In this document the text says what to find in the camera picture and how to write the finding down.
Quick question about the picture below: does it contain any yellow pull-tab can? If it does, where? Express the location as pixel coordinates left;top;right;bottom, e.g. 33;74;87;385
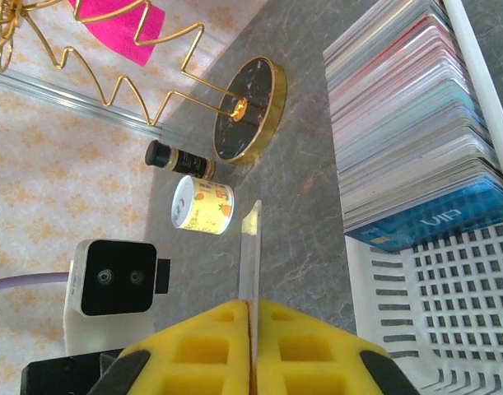
170;175;236;235

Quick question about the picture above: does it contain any stack of credit cards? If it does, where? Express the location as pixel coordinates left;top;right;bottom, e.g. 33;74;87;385
323;0;503;231

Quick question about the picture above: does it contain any pink wine glass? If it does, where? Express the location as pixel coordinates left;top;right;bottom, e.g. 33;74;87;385
68;0;166;67

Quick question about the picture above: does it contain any gold wire glass rack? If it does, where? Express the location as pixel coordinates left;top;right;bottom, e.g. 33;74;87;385
0;0;287;166

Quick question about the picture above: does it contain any small dark bottle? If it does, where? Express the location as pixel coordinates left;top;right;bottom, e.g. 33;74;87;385
145;139;217;180

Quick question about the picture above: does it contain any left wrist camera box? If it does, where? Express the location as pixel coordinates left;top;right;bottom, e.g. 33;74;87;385
63;239;172;355

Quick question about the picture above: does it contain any white perforated plastic basket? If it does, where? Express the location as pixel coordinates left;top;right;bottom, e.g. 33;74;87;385
344;0;503;395

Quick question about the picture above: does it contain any aluminium back rail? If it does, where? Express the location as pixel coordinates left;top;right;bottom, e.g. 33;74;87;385
0;65;170;137

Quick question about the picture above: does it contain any thin pale credit card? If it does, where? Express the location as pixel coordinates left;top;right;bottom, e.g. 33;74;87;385
236;199;263;395

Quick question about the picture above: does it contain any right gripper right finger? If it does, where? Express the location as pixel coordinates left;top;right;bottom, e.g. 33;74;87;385
254;299;421;395

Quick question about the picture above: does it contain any blue VIP card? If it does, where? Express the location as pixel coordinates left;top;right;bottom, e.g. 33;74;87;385
344;180;503;252

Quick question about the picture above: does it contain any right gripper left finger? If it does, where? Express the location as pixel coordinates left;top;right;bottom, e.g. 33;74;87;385
88;299;251;395

